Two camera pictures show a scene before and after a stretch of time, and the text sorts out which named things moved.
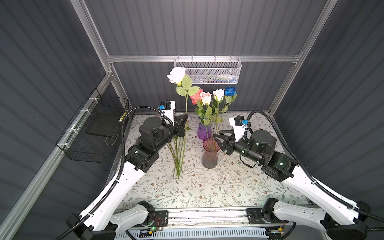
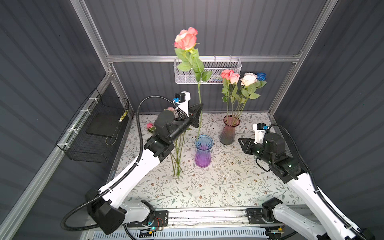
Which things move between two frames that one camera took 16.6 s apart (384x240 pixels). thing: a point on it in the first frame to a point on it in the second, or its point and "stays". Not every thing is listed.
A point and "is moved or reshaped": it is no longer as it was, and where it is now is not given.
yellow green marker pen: (123, 116) stays
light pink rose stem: (205, 111) to (234, 78)
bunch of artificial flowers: (177, 155) stays
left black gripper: (178, 125) to (192, 117)
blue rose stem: (230, 93) to (261, 77)
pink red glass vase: (209, 158) is moved or reshaped
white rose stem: (176, 75) to (249, 80)
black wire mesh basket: (92, 136) stays
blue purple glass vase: (204, 131) to (204, 144)
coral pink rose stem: (196, 97) to (225, 75)
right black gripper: (228, 142) to (248, 143)
